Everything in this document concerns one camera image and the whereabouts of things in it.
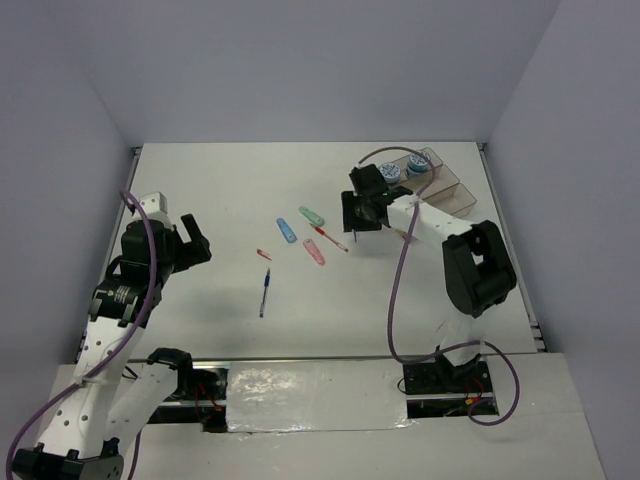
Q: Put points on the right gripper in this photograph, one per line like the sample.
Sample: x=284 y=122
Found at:
x=350 y=221

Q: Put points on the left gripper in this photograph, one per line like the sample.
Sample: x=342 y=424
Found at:
x=194 y=252

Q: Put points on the red pen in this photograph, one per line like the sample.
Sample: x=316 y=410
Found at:
x=324 y=234

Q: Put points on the blue round jar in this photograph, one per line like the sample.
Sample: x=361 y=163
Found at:
x=391 y=173
x=418 y=164

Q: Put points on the red pen cap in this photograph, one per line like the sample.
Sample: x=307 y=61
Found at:
x=264 y=254

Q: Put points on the blue pen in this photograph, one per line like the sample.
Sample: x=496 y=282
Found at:
x=264 y=296

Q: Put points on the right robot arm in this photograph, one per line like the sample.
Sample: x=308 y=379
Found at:
x=478 y=272

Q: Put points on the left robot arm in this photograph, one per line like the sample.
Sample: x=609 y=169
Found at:
x=91 y=429

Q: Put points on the green correction tape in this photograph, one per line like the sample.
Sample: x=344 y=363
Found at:
x=312 y=217

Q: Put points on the pink correction tape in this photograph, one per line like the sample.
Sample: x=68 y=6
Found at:
x=314 y=251

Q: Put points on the blue correction tape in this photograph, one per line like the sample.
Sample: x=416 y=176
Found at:
x=286 y=230

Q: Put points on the silver taped plate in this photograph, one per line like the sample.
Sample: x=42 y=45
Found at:
x=314 y=396

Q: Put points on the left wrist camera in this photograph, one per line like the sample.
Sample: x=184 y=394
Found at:
x=155 y=207

